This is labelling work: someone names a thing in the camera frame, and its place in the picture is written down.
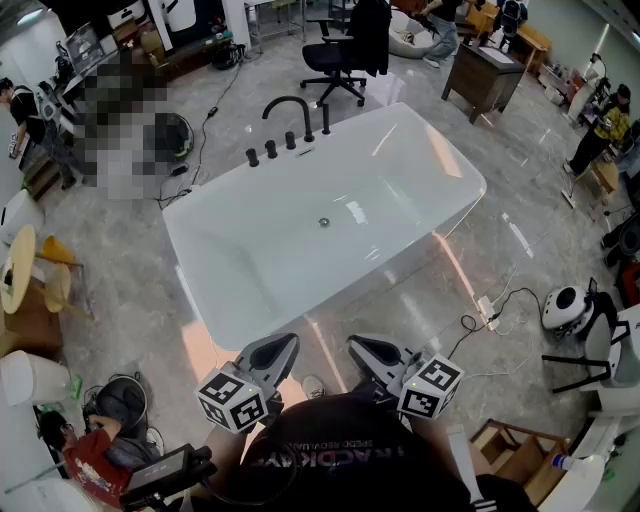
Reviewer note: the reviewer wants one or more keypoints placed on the black faucet knob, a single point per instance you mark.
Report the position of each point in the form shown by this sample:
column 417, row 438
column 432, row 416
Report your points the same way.
column 271, row 149
column 290, row 140
column 252, row 157

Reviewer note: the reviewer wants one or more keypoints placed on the white bathtub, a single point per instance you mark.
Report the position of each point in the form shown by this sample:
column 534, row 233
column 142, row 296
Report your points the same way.
column 280, row 250

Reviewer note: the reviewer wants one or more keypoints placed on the light wooden desk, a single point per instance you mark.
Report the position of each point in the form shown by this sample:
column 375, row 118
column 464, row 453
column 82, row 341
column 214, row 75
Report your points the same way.
column 535, row 40

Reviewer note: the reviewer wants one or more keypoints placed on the white round bin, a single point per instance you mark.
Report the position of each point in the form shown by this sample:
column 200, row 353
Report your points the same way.
column 30, row 377

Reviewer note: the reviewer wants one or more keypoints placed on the black hand shower wand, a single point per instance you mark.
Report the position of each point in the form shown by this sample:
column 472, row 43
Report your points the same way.
column 326, row 120

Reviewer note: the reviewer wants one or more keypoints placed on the black curved faucet spout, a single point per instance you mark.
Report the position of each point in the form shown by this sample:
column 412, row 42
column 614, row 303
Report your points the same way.
column 307, row 125

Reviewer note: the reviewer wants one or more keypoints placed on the white paper sheet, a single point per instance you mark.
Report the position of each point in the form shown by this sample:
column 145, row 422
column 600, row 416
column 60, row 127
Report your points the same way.
column 497, row 55

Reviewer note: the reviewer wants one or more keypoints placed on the brown wooden cabinet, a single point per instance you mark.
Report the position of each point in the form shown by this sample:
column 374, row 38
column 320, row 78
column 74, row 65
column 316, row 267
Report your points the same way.
column 35, row 330

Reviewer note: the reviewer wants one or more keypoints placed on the light wooden chair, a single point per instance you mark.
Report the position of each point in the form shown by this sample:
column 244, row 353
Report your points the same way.
column 60, row 287

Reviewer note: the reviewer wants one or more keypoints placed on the white bottle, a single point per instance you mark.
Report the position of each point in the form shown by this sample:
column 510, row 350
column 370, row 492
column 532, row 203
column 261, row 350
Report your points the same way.
column 564, row 461

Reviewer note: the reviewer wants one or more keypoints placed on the wooden crate stool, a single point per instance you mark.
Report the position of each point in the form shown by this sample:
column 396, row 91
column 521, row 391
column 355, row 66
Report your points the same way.
column 520, row 460

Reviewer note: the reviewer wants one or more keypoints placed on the chrome bathtub drain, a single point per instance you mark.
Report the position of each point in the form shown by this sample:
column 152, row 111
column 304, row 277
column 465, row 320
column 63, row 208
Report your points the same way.
column 324, row 222

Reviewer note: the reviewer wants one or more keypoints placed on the person's black shirt torso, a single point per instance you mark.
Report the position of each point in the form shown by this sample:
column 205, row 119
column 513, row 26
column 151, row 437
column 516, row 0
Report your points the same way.
column 350, row 450

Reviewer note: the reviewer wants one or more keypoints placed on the black dome backpack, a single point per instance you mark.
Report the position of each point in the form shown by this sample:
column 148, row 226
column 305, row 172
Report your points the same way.
column 172, row 136
column 122, row 405

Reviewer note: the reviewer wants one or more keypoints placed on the dark wooden table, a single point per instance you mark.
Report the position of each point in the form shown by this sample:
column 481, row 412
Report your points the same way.
column 480, row 75

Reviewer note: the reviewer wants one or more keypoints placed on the black office chair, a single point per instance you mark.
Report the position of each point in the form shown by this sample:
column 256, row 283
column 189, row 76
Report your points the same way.
column 325, row 55

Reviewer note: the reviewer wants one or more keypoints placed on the person's left forearm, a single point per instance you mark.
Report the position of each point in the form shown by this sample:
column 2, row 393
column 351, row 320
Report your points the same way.
column 220, row 450

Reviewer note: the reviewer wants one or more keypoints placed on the black power adapter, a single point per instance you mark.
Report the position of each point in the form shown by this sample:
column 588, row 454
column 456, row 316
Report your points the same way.
column 179, row 170

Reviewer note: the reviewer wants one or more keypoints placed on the black chest monitor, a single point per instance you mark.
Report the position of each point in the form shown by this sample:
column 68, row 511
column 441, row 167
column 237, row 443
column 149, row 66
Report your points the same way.
column 160, row 472

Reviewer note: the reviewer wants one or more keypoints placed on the black equipment bag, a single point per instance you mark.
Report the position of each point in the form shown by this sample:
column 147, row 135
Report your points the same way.
column 227, row 55

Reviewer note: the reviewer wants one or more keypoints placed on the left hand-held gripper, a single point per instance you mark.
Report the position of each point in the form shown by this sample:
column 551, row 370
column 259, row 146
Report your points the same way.
column 230, row 400

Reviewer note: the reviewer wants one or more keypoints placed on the white dome backpack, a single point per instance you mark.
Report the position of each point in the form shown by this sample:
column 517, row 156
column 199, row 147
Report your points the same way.
column 565, row 305

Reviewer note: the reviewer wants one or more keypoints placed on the white beanbag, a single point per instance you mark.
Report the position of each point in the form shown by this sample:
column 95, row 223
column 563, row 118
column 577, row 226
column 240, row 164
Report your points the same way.
column 407, row 42

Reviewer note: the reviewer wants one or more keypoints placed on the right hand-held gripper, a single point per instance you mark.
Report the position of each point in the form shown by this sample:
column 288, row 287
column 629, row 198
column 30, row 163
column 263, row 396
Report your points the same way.
column 430, row 387

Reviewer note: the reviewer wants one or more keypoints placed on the person's left shoe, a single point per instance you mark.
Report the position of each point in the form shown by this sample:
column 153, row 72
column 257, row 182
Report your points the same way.
column 312, row 387

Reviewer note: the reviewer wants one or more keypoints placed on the small round wooden table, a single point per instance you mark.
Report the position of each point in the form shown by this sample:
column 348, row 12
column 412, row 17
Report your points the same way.
column 606, row 176

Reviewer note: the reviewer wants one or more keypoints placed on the person's right forearm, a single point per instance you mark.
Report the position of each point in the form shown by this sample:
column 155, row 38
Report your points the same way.
column 432, row 445

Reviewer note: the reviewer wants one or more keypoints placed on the black jacket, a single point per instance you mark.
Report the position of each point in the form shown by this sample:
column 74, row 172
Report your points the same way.
column 370, row 35

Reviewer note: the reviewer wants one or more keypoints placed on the wooden steps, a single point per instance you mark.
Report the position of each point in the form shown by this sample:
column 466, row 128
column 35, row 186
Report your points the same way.
column 42, row 177

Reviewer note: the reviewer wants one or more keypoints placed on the yellow bin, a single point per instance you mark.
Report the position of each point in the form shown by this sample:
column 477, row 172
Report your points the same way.
column 57, row 250

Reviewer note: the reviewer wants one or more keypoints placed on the grey chair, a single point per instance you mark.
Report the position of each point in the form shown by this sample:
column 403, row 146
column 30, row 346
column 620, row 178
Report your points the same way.
column 597, row 335

